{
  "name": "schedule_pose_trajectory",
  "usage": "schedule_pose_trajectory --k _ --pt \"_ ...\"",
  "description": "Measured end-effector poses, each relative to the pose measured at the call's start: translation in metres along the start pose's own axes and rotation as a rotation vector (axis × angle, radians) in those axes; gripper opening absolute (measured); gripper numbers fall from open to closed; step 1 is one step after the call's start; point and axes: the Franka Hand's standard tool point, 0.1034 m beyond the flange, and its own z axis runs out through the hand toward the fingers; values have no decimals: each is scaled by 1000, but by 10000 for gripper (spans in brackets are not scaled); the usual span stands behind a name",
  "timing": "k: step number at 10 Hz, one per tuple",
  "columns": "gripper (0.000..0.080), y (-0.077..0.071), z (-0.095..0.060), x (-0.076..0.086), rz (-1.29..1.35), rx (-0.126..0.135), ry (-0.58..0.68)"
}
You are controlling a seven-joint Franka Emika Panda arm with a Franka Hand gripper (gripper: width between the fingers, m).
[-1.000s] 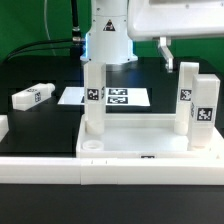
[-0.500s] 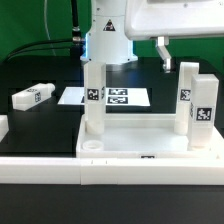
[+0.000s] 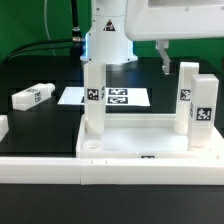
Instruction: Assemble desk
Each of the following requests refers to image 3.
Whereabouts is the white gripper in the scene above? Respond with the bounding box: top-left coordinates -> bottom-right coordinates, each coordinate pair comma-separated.
125,0 -> 224,75

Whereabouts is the white desk top tray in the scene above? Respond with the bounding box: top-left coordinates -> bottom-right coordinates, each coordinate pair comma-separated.
76,113 -> 224,159

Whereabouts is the fiducial marker sheet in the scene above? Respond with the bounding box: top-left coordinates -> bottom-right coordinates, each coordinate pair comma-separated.
58,87 -> 150,106

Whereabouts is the white left fence block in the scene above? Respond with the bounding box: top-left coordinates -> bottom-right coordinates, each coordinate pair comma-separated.
0,115 -> 9,142

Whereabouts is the black thick cable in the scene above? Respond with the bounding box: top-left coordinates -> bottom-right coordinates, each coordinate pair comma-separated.
3,0 -> 86,63

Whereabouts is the thin white cable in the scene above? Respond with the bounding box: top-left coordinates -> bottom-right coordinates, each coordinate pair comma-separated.
43,0 -> 57,57

